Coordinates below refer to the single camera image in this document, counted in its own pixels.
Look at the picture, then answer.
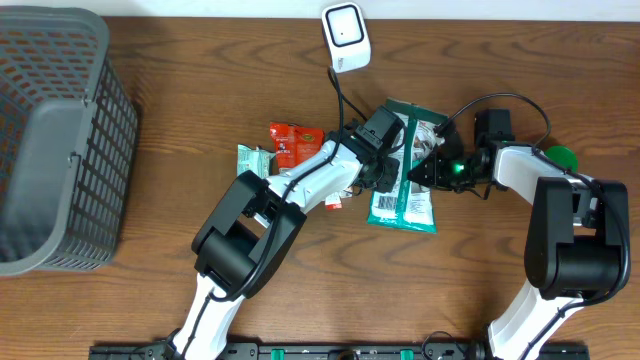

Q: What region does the green white packet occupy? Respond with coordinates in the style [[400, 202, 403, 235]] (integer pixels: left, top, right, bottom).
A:
[[367, 98, 447, 233]]

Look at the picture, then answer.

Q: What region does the red stick sachet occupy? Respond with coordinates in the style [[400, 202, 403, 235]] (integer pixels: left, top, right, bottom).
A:
[[325, 192, 342, 210]]

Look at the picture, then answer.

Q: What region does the red snack packet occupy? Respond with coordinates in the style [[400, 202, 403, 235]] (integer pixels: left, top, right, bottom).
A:
[[269, 122, 325, 172]]

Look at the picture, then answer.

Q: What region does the green lid seasoning jar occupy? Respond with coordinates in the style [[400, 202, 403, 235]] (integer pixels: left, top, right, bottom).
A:
[[544, 145, 579, 172]]

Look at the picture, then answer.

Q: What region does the teal white snack packet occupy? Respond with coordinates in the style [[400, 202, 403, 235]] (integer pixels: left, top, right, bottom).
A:
[[236, 144, 276, 178]]

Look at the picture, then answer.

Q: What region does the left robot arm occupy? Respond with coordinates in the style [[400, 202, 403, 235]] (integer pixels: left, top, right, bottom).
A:
[[165, 126, 401, 359]]

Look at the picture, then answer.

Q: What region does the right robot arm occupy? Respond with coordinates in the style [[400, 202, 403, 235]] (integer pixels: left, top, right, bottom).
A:
[[407, 141, 631, 359]]

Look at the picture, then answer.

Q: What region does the white barcode scanner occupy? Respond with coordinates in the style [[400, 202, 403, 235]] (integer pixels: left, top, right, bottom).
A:
[[321, 2, 372, 73]]

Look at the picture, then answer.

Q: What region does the grey plastic mesh basket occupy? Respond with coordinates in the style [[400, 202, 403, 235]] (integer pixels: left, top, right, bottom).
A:
[[1, 6, 139, 277]]

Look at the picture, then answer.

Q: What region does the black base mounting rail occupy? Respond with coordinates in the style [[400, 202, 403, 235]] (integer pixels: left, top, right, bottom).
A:
[[88, 340, 592, 360]]

